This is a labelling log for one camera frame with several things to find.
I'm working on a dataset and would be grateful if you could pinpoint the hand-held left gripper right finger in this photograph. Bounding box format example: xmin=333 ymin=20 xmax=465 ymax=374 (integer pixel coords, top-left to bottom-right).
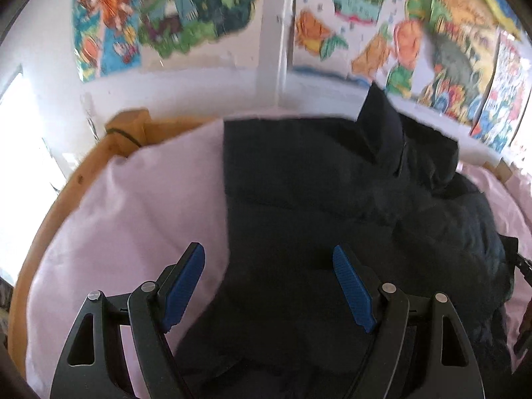
xmin=332 ymin=244 xmax=485 ymax=399

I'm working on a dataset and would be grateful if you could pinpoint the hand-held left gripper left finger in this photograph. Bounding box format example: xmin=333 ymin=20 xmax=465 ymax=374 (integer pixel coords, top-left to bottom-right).
xmin=50 ymin=242 xmax=206 ymax=399

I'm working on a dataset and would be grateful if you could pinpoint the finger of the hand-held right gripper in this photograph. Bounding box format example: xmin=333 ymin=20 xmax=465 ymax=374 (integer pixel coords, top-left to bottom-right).
xmin=514 ymin=253 xmax=532 ymax=288

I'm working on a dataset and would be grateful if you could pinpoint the black padded jacket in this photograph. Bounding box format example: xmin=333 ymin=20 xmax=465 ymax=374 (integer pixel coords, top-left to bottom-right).
xmin=175 ymin=81 xmax=520 ymax=399

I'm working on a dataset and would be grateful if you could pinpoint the pink duvet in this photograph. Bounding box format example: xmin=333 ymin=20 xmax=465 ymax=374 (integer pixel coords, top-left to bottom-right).
xmin=25 ymin=118 xmax=532 ymax=399

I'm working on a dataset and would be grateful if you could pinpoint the city collage drawing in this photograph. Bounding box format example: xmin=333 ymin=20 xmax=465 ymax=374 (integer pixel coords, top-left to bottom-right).
xmin=469 ymin=29 xmax=532 ymax=152

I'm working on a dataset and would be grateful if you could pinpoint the window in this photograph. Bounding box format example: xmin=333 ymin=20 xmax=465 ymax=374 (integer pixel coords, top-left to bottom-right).
xmin=0 ymin=66 xmax=68 ymax=287

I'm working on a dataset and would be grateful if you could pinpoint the field landscape drawing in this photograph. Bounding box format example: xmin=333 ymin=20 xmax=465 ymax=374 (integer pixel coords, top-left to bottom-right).
xmin=409 ymin=0 xmax=505 ymax=125

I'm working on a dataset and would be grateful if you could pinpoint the turtles and boat drawing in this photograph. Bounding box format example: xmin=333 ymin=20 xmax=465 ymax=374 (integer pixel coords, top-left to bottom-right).
xmin=291 ymin=0 xmax=425 ymax=96

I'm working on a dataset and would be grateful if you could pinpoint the blond child green drawing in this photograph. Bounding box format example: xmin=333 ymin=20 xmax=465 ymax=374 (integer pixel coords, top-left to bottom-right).
xmin=137 ymin=0 xmax=260 ymax=61

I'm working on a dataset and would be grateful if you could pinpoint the swimming orange-haired girl drawing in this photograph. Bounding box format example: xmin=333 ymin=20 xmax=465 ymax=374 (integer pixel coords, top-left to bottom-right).
xmin=72 ymin=0 xmax=144 ymax=84

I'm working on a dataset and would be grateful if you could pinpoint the black cord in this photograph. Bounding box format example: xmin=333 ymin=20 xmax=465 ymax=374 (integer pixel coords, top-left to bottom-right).
xmin=105 ymin=128 xmax=143 ymax=149

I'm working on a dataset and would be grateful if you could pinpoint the wooden bed frame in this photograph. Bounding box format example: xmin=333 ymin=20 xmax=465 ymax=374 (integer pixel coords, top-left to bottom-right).
xmin=8 ymin=108 xmax=514 ymax=366

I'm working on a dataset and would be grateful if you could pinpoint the white wall pipe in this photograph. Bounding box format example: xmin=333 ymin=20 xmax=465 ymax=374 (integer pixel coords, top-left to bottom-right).
xmin=261 ymin=0 xmax=297 ymax=109

